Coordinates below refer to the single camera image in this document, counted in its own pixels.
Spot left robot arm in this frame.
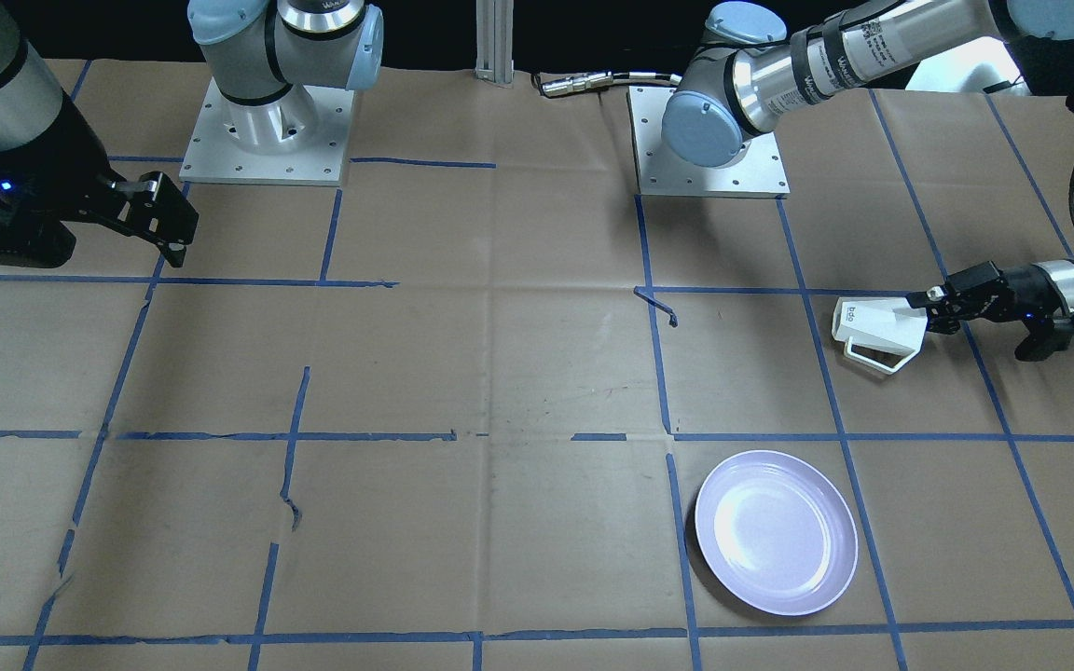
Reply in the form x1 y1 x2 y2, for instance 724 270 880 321
661 1 1074 374

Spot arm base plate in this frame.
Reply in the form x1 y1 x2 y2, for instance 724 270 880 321
627 86 790 199
179 81 355 187

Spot metal cable connector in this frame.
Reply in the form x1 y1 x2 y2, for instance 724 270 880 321
531 71 682 99

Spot aluminium frame post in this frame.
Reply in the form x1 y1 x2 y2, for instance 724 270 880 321
474 0 516 88

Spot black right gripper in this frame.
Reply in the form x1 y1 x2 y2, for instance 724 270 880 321
0 112 200 268

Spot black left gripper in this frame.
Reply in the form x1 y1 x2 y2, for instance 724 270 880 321
906 262 1074 362

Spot white angular cup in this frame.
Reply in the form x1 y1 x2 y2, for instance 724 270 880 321
832 297 928 375

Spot lavender plate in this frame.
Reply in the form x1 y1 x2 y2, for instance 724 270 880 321
694 449 860 617

